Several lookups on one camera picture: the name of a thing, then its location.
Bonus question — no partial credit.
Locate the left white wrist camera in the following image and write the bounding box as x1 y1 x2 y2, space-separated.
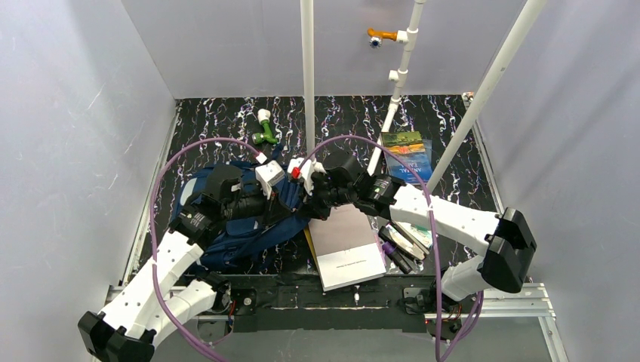
254 152 285 200

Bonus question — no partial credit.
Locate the Animal Farm paperback book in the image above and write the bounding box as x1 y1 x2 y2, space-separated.
381 131 432 185

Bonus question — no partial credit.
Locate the white PVC pipe frame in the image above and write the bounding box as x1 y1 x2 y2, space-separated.
300 1 546 191

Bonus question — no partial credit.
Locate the transparent pencil case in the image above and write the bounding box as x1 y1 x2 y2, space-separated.
385 222 432 260

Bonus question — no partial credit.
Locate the pink highlighter pen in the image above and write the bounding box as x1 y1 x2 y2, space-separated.
374 234 386 267

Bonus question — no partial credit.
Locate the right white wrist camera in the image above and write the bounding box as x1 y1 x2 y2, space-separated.
287 158 326 195

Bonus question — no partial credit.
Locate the orange tap on pipe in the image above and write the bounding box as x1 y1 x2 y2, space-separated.
367 28 398 43

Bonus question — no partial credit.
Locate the yellow book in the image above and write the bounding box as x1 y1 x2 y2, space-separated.
303 226 317 263

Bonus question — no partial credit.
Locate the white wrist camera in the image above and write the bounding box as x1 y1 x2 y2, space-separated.
287 158 326 195
254 152 285 200

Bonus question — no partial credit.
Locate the black marker pen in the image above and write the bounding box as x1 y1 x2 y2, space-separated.
378 227 413 275

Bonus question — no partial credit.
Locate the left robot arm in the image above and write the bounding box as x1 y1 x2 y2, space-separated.
78 161 285 361

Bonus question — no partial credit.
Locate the green white pipe fitting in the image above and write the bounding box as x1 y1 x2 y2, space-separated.
251 109 278 145

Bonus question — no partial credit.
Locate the grey white photography portfolio book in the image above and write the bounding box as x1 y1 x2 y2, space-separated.
309 204 386 292

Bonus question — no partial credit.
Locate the navy blue student backpack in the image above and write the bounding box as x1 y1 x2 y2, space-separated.
169 161 310 272

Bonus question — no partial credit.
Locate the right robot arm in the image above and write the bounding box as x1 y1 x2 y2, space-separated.
287 152 537 302

